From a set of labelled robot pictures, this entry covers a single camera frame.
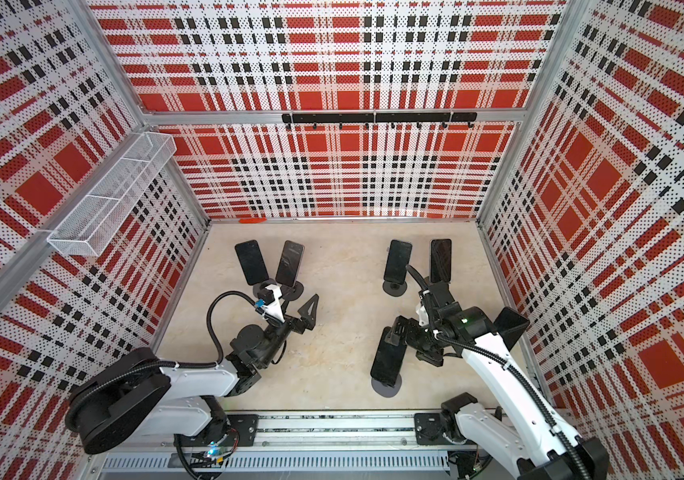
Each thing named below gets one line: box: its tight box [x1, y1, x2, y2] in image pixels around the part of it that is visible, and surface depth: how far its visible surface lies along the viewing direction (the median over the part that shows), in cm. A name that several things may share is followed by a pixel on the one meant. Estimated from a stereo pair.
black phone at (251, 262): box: [235, 240, 269, 285], surface depth 95 cm
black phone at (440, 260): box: [430, 238, 452, 283], surface depth 95 cm
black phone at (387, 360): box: [370, 326, 407, 388], surface depth 77 cm
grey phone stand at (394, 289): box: [382, 280, 407, 297], surface depth 103 cm
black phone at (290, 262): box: [275, 240, 305, 288], surface depth 96 cm
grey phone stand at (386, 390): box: [371, 374, 402, 398], surface depth 82 cm
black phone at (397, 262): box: [384, 239, 413, 285], surface depth 95 cm
